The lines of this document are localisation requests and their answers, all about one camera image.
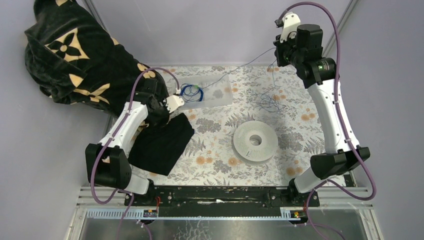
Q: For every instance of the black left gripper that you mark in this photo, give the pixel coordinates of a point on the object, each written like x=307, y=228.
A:
x=153, y=119

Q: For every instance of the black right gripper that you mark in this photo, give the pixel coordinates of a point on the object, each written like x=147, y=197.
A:
x=281, y=62

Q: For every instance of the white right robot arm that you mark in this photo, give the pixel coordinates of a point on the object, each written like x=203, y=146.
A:
x=300, y=45

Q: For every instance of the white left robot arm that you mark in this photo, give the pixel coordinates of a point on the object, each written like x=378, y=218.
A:
x=107, y=161

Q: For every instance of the black folded cloth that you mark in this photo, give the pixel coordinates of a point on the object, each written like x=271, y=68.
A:
x=157, y=149

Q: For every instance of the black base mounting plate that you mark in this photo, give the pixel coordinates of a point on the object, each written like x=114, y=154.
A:
x=222, y=201

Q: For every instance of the black patterned plush blanket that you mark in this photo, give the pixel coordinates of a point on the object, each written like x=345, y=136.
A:
x=74, y=60

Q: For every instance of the white perforated spool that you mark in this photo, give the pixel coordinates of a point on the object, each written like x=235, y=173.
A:
x=255, y=142

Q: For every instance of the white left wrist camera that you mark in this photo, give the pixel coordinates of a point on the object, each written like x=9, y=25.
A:
x=173, y=102

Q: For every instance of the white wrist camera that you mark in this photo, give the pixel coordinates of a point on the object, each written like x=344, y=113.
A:
x=173, y=102
x=287, y=24

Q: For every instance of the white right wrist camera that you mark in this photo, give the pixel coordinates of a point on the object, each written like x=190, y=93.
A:
x=287, y=24

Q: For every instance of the coiled blue cable green tie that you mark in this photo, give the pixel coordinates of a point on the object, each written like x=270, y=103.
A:
x=191, y=93

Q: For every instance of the aluminium frame rails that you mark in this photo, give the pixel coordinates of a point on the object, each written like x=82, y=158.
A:
x=338, y=217

